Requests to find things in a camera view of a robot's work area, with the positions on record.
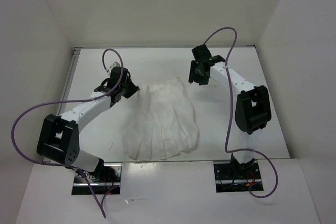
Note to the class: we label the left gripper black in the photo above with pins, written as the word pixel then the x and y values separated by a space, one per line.
pixel 133 88

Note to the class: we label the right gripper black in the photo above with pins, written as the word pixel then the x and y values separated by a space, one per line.
pixel 191 75

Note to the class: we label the white pleated skirt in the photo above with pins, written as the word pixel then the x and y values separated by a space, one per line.
pixel 162 123

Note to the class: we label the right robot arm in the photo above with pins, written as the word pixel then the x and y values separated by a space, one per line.
pixel 249 108

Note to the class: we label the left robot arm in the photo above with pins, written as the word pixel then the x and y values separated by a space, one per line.
pixel 59 137

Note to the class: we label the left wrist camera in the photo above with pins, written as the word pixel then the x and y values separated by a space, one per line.
pixel 115 75

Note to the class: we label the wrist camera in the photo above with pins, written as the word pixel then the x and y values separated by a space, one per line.
pixel 202 55
pixel 115 75

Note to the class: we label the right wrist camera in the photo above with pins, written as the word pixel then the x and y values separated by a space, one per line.
pixel 202 55

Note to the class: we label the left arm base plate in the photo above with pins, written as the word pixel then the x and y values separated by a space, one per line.
pixel 106 184

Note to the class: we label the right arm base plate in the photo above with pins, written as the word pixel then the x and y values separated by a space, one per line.
pixel 227 182

